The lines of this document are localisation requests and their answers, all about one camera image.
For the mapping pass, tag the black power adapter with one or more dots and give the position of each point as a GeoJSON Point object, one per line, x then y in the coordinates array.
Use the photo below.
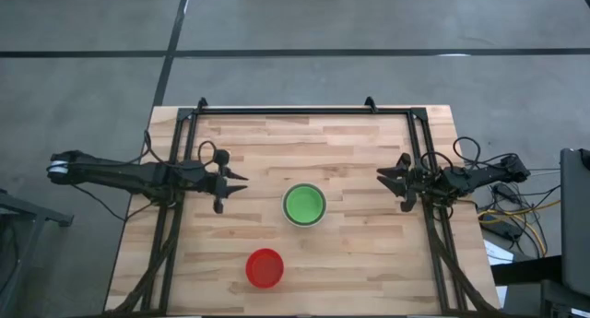
{"type": "Point", "coordinates": [504, 228]}

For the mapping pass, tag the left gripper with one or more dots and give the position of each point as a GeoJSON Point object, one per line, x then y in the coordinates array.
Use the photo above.
{"type": "Point", "coordinates": [209, 182]}

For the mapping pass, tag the red plastic bowl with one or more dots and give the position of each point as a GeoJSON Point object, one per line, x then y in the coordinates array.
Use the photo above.
{"type": "Point", "coordinates": [264, 268]}

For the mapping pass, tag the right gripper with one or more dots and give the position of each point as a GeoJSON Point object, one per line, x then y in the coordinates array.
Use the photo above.
{"type": "Point", "coordinates": [421, 184]}

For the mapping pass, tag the small green plastic bowl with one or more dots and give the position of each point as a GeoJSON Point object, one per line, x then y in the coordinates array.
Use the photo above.
{"type": "Point", "coordinates": [304, 205]}

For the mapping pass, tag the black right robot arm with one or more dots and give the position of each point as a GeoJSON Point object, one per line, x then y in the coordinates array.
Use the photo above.
{"type": "Point", "coordinates": [484, 173]}

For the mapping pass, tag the black aluminium table frame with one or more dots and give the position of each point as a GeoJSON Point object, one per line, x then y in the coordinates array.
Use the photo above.
{"type": "Point", "coordinates": [299, 110]}

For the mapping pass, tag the black equipment case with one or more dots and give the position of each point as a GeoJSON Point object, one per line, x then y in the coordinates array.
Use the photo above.
{"type": "Point", "coordinates": [576, 226]}

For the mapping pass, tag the white ribbed bowl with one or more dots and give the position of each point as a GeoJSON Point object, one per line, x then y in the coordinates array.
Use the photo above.
{"type": "Point", "coordinates": [304, 226]}

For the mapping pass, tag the white paper sheet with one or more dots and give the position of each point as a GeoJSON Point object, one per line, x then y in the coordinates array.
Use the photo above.
{"type": "Point", "coordinates": [498, 253]}

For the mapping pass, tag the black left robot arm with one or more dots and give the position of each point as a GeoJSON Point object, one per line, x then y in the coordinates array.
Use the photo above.
{"type": "Point", "coordinates": [120, 175]}

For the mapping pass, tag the black metal stand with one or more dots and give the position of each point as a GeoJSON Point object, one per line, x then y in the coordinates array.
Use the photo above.
{"type": "Point", "coordinates": [32, 213]}

